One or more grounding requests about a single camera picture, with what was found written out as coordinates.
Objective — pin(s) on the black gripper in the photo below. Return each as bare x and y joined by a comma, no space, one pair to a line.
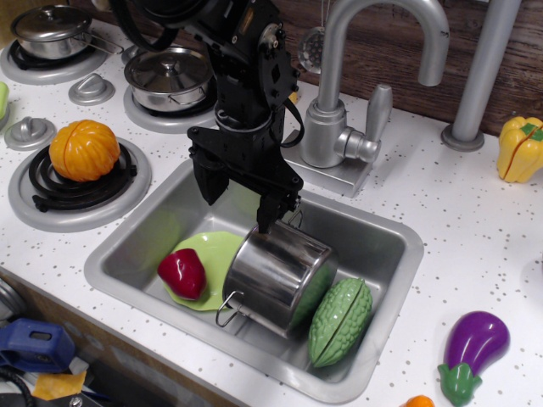
253,160

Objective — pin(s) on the stainless steel pot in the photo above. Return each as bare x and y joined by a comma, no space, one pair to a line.
278,278

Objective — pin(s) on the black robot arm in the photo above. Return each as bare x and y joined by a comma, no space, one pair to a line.
254,80

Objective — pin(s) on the grey metal sink basin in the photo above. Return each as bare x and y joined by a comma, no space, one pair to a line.
384,253

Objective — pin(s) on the lidded steel pot centre burner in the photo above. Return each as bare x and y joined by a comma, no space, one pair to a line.
170,81

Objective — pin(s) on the lidded steel pot burner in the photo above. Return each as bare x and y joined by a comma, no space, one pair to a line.
55,32
170,81

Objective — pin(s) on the lidded steel pot back burner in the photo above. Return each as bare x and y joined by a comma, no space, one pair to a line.
55,32

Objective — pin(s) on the light green plastic plate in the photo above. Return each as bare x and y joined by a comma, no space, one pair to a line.
215,250

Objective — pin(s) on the red toy pepper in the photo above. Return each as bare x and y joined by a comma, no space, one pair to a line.
184,274

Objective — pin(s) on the silver toy faucet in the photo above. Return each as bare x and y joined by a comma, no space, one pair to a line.
332,154

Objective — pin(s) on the green toy bitter gourd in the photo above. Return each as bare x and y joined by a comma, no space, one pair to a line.
339,321

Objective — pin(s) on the hanging clear strainer ladle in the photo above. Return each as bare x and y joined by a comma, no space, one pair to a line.
310,46

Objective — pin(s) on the orange toy pumpkin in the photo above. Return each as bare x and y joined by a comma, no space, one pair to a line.
84,151

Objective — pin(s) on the grey stove knob upper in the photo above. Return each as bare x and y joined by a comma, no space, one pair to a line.
92,90

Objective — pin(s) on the grey stove knob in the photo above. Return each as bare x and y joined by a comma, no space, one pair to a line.
30,134
92,90

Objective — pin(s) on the front black coil burner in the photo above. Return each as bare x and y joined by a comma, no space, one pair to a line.
47,201

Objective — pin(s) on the grey stove knob lower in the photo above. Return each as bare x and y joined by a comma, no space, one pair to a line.
30,134

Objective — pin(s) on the grey vertical pole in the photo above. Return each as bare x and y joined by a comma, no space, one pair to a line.
464,134

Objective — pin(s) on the green toy at left edge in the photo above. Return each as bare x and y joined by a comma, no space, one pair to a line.
4,105

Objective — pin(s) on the blue clamp tool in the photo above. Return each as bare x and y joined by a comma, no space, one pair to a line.
39,347

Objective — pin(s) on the orange toy fruit bottom edge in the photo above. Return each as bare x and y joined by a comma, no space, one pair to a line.
419,401

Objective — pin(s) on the yellow cloth scrap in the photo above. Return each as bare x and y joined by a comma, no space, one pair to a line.
50,386

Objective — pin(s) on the purple toy eggplant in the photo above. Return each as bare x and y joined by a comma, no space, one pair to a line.
477,340

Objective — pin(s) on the yellow toy bell pepper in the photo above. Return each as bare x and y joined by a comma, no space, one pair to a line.
520,155

